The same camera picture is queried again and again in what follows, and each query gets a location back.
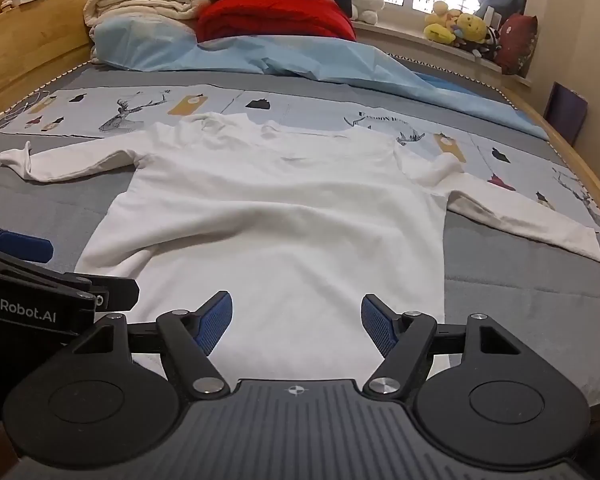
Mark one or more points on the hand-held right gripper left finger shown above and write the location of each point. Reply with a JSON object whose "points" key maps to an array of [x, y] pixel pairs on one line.
{"points": [[215, 321]]}

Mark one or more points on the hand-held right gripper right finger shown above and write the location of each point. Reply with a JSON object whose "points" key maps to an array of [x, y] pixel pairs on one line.
{"points": [[377, 324]]}

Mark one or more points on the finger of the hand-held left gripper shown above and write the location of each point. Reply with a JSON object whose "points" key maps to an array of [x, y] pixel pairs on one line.
{"points": [[115, 294], [27, 249]]}

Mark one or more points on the white towel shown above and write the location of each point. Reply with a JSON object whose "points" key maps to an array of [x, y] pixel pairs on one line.
{"points": [[280, 210]]}

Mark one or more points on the cream folded blanket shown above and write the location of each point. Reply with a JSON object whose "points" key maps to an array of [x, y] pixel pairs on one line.
{"points": [[140, 2]]}

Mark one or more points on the light blue duvet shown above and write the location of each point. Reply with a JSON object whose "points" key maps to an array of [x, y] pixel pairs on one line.
{"points": [[280, 55]]}

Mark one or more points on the purple board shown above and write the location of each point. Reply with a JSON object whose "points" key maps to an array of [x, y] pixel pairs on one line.
{"points": [[565, 115]]}

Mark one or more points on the beige window ledge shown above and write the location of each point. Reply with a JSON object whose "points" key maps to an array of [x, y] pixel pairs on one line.
{"points": [[410, 42]]}

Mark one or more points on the yellow plush duck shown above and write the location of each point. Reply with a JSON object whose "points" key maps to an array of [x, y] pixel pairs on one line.
{"points": [[439, 22]]}

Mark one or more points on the red folded blanket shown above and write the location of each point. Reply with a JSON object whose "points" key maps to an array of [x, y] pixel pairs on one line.
{"points": [[280, 17]]}

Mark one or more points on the yellow multicoloured plush toy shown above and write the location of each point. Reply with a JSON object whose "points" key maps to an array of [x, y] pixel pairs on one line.
{"points": [[472, 27]]}

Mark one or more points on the dark red cushion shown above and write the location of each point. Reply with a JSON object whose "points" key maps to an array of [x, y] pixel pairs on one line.
{"points": [[517, 45]]}

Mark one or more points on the white plush toy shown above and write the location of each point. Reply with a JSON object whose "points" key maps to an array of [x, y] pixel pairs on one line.
{"points": [[367, 2]]}

